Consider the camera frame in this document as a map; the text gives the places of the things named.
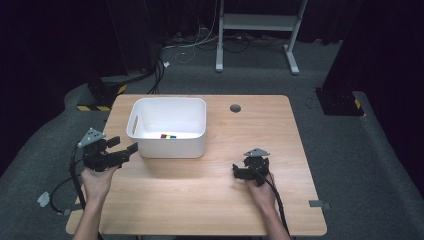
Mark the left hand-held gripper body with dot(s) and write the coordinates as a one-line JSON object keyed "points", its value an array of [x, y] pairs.
{"points": [[100, 158]]}

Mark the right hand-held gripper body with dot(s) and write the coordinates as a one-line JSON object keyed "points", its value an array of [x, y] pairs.
{"points": [[256, 163]]}

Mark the white plastic bin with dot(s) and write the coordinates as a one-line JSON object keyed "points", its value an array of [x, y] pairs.
{"points": [[166, 113]]}

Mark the person's left hand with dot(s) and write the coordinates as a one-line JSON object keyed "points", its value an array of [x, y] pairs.
{"points": [[98, 185]]}

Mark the person's right hand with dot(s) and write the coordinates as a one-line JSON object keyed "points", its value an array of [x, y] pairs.
{"points": [[263, 195]]}

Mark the black stand base striped tape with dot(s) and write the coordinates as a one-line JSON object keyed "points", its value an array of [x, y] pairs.
{"points": [[100, 95], [338, 101]]}

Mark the grey tape strip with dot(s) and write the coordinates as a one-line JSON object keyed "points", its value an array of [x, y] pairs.
{"points": [[318, 204], [71, 210]]}

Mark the white metal stand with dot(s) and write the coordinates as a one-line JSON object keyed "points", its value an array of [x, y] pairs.
{"points": [[258, 22]]}

